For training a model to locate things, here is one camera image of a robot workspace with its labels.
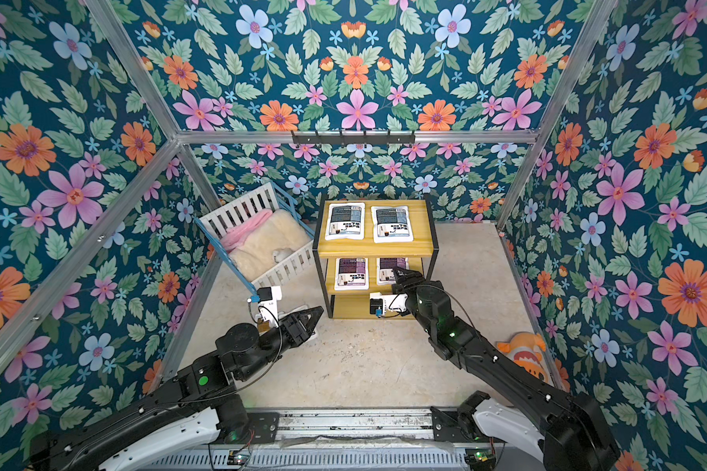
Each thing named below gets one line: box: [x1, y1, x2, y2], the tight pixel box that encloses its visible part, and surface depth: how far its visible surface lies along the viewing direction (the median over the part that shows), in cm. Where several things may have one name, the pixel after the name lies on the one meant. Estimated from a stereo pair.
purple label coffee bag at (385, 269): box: [376, 257, 410, 286], surface depth 86 cm
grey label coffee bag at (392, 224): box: [371, 206, 414, 244], surface depth 73 cm
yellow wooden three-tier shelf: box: [312, 195, 439, 319], surface depth 75 cm
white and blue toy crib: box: [196, 181, 318, 303], surface depth 103 cm
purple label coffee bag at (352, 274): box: [333, 257, 370, 292], surface depth 84 cm
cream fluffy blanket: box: [227, 209, 314, 282], surface depth 105 cm
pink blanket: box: [219, 208, 273, 254], surface depth 106 cm
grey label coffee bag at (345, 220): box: [325, 202, 366, 241], surface depth 74 cm
